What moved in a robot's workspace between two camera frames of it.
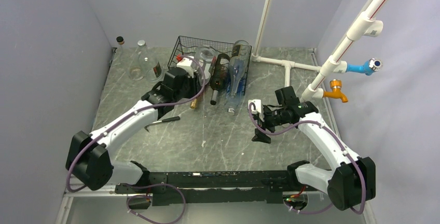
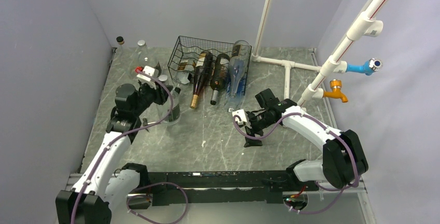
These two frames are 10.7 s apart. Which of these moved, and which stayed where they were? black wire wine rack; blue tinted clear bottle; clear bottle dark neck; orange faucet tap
Moved: clear bottle dark neck
Stayed: orange faucet tap; blue tinted clear bottle; black wire wine rack
